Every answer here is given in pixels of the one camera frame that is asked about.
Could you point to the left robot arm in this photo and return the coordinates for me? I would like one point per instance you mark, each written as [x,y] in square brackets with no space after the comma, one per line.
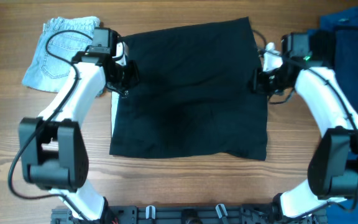
[53,153]

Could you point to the black shorts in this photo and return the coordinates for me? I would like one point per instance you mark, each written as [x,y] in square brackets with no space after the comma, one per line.
[194,96]

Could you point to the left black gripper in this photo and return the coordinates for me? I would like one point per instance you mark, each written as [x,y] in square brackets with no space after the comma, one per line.
[132,79]

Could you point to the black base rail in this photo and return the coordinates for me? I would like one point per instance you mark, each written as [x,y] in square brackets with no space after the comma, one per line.
[243,214]

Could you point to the folded light blue jeans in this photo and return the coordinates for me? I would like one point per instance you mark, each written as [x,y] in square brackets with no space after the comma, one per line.
[63,38]

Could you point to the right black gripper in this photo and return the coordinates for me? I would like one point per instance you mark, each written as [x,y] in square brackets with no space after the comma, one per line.
[257,83]

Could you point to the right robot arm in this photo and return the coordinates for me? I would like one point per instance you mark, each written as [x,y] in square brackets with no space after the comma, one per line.
[332,177]

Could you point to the blue garment pile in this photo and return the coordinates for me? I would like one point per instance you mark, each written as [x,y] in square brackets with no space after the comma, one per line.
[344,25]

